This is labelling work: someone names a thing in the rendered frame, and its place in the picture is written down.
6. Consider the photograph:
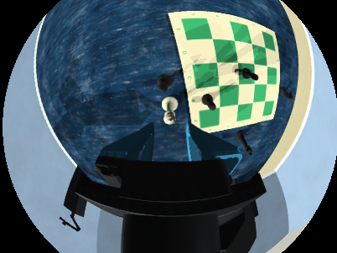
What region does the green and cream chessboard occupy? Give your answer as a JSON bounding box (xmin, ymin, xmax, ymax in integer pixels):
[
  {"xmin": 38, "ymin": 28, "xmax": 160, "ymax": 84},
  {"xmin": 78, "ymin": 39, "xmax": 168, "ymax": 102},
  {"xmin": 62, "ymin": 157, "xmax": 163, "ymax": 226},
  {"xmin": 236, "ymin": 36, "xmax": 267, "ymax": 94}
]
[{"xmin": 168, "ymin": 11, "xmax": 280, "ymax": 133}]

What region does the white chess queen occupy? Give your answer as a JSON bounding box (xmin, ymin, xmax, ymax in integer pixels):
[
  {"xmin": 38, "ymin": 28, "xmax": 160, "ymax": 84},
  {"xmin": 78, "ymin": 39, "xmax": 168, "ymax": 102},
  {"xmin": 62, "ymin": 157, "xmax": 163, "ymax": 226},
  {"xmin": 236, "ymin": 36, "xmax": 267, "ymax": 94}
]
[{"xmin": 162, "ymin": 96, "xmax": 178, "ymax": 125}]

